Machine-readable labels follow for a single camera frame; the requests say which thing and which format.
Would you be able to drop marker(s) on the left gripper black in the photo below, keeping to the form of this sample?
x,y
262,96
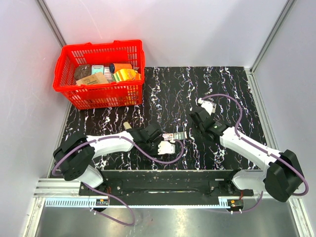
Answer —
x,y
156,141

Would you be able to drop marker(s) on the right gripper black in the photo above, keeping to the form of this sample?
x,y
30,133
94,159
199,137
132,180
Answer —
x,y
195,132

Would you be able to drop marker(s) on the pale green stapler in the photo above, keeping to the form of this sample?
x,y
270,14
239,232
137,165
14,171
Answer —
x,y
127,125

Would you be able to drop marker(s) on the staple box red white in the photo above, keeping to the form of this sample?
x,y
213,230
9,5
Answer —
x,y
175,136

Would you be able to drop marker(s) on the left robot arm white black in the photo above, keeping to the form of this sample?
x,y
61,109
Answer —
x,y
73,157

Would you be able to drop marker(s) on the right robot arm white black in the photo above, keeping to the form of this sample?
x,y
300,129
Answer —
x,y
279,174

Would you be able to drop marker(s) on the black marble pattern mat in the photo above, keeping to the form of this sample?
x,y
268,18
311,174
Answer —
x,y
169,95

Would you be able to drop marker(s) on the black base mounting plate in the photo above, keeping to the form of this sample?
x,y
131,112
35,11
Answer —
x,y
171,187

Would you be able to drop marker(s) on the yellow orange snack box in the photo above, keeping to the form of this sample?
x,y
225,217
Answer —
x,y
126,75

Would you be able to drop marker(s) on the pink white small box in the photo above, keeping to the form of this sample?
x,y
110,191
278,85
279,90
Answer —
x,y
107,73

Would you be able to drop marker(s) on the red plastic shopping basket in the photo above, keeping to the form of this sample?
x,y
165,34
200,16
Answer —
x,y
114,94

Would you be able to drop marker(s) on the brown cardboard packet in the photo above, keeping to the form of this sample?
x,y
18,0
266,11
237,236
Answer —
x,y
97,78

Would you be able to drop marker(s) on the orange can blue lid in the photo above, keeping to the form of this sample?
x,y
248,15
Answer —
x,y
114,67

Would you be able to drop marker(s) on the teal small box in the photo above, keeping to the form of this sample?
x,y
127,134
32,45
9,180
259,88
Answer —
x,y
97,69

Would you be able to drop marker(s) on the brown round cookie pack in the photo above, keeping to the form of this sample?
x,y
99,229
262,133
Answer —
x,y
82,71

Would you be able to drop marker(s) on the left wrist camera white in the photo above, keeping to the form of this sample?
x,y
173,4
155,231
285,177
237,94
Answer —
x,y
165,147

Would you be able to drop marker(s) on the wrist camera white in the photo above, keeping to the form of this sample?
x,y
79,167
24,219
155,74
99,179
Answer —
x,y
207,105
165,147

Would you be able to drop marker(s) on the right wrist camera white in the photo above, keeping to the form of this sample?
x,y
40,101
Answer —
x,y
207,105

